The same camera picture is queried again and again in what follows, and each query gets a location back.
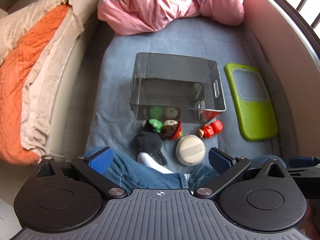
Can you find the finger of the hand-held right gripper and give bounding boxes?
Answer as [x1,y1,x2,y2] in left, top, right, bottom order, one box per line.
[289,156,316,167]

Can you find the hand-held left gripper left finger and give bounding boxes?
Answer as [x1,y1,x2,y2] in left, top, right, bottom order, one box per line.
[36,147,128,199]

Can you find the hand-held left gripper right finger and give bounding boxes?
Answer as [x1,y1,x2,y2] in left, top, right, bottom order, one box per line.
[196,147,288,199]

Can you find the round cream cushion toy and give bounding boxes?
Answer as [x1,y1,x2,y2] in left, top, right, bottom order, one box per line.
[176,135,206,166]

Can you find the red toy figure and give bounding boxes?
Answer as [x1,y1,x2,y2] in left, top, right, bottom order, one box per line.
[199,119,223,138]

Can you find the black plush toy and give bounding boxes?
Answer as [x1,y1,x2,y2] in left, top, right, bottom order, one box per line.
[134,121,168,166]

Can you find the brown knit doll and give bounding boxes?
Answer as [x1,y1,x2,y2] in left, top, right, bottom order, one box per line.
[160,120,183,141]

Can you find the transparent grey storage box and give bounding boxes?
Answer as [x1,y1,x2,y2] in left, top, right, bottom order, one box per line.
[129,52,227,124]

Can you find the person's blue jeans leg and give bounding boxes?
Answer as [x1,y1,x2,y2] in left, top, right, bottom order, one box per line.
[84,146,287,196]

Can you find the white sock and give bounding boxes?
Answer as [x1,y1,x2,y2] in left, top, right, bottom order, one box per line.
[137,152,173,174]

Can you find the green plastic lid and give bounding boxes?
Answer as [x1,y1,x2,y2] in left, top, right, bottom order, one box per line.
[224,63,278,141]

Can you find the beige bed side panel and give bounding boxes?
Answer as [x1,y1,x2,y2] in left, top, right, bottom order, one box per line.
[239,0,320,161]

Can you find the orange blanket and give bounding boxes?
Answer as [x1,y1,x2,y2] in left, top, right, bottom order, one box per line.
[0,4,73,166]

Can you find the beige bed cloth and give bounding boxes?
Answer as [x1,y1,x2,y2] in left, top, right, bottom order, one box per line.
[0,0,85,153]

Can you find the pink quilt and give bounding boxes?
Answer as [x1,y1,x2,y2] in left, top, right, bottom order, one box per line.
[97,0,245,36]

